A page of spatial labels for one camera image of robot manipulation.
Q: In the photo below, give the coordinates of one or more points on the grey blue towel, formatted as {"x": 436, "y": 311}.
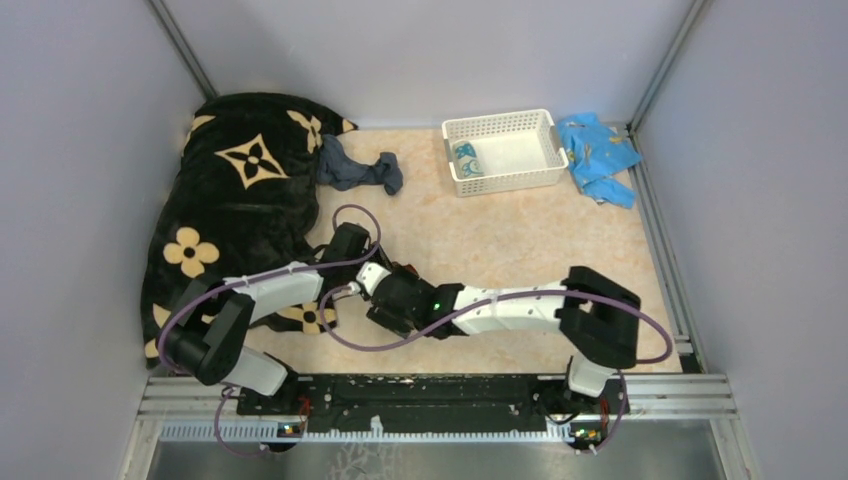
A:
{"x": 339, "y": 171}

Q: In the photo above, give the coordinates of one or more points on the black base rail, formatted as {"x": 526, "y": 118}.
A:
{"x": 438, "y": 404}

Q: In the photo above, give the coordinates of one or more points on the white plastic basket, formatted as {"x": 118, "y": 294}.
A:
{"x": 517, "y": 150}

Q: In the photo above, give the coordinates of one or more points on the teal rabbit pattern towel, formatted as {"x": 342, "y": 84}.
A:
{"x": 466, "y": 160}

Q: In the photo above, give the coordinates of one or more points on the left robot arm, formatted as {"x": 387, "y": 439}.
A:
{"x": 205, "y": 336}

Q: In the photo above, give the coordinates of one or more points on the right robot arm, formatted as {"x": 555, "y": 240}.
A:
{"x": 597, "y": 315}

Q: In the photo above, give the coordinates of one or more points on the black blanket with tan flowers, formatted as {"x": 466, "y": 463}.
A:
{"x": 243, "y": 200}

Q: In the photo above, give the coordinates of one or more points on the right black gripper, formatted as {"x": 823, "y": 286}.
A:
{"x": 388, "y": 320}

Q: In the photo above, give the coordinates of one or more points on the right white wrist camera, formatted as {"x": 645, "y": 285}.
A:
{"x": 366, "y": 280}

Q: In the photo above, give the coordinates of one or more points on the brown towel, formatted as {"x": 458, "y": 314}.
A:
{"x": 406, "y": 267}

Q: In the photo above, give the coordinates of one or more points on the light blue cloth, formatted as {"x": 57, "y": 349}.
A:
{"x": 596, "y": 154}

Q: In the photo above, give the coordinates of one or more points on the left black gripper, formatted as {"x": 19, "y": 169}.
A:
{"x": 370, "y": 250}

